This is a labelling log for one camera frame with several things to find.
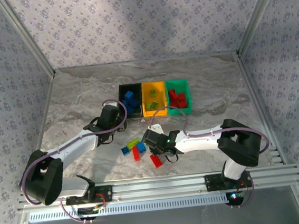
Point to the red lego brick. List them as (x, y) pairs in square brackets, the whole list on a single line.
[(181, 97), (172, 92), (182, 104), (136, 153), (174, 99), (173, 105), (156, 161)]

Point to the small lime green lego brick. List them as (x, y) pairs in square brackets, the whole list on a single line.
[(148, 106)]

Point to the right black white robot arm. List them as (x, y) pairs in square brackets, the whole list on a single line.
[(240, 145)]

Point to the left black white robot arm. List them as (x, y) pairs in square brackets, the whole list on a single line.
[(47, 180)]

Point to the black plastic bin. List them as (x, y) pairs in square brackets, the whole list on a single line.
[(123, 115)]

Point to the yellow plastic bin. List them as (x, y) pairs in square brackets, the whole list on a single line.
[(162, 112)]

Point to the green plastic bin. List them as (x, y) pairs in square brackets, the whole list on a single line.
[(181, 110)]

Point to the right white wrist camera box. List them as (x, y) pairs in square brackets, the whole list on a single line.
[(156, 129)]

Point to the wide aluminium mounting rail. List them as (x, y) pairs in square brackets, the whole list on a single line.
[(159, 187)]

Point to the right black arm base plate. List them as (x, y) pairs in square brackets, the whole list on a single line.
[(212, 182)]

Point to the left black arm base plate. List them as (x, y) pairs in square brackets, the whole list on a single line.
[(108, 192)]

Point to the aluminium table side rail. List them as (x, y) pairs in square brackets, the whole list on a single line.
[(47, 100), (249, 81)]

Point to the aluminium table edge rail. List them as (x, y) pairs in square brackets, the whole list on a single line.
[(147, 61)]

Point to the aluminium frame post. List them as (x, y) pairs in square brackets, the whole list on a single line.
[(27, 36), (258, 14)]

